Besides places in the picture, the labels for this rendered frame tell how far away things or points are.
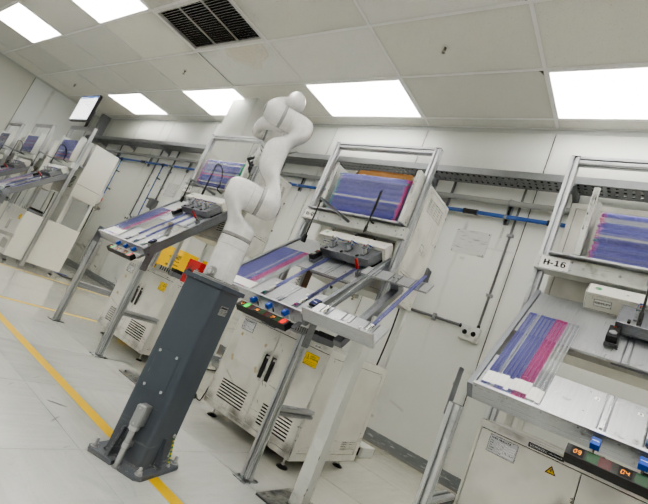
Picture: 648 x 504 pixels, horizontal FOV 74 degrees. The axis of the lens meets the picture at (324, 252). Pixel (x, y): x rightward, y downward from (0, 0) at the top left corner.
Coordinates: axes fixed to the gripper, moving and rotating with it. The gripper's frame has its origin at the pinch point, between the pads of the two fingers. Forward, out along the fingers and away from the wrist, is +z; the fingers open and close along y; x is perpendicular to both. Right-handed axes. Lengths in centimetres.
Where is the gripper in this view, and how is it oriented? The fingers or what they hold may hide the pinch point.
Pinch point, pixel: (257, 171)
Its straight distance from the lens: 251.4
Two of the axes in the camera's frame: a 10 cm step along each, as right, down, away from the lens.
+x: 2.2, 7.8, -5.9
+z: -4.5, 6.2, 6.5
